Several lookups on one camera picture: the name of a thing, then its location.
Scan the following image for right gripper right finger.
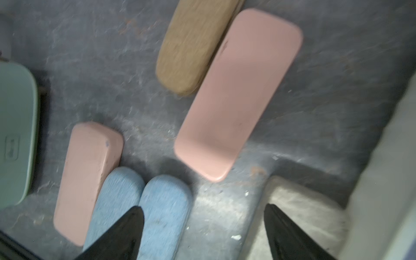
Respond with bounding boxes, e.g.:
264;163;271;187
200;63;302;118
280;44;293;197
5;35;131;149
264;204;335;260

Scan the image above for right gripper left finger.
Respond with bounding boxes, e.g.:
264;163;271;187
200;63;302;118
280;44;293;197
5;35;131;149
77;206;145;260

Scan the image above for light blue glasses case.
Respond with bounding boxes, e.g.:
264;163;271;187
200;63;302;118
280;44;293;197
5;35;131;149
83;167;145;251
137;175;193;260

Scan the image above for pink glasses case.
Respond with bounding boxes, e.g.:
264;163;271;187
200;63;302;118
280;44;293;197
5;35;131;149
174;8;303;182
53;121;124;247

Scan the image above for tan fabric glasses case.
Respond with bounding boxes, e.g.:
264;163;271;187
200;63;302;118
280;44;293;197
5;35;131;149
156;0;244;96

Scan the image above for white plastic storage tray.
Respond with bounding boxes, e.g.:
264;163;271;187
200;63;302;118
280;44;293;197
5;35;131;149
339;76;416;260

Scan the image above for mint green toaster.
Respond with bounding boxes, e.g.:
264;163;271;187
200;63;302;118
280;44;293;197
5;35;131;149
1;61;39;209

